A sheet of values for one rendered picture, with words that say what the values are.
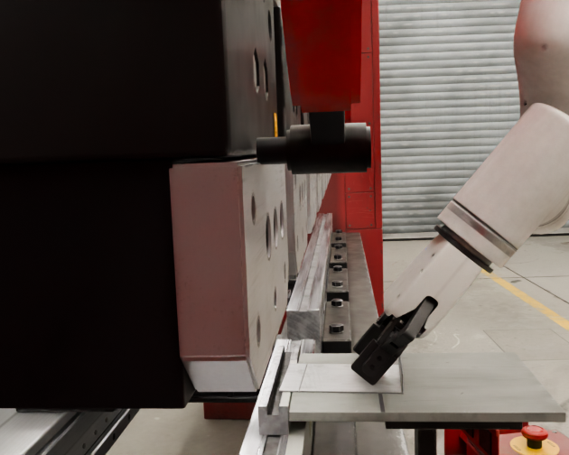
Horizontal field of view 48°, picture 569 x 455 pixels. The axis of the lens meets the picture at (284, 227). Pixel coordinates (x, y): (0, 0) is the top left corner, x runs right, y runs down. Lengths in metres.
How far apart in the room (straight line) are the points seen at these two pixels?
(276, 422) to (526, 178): 0.34
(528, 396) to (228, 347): 0.54
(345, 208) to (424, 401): 2.22
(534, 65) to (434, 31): 7.92
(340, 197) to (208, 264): 2.66
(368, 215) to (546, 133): 2.22
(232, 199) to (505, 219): 0.49
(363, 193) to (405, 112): 5.66
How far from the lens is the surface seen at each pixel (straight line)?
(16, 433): 0.72
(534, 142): 0.67
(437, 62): 8.60
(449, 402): 0.68
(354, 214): 2.86
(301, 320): 1.16
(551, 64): 0.73
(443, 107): 8.58
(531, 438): 1.10
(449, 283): 0.66
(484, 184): 0.67
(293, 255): 0.40
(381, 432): 0.91
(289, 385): 0.71
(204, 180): 0.19
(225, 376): 0.21
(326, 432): 0.83
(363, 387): 0.70
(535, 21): 0.72
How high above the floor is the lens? 1.26
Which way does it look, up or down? 7 degrees down
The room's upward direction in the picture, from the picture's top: 2 degrees counter-clockwise
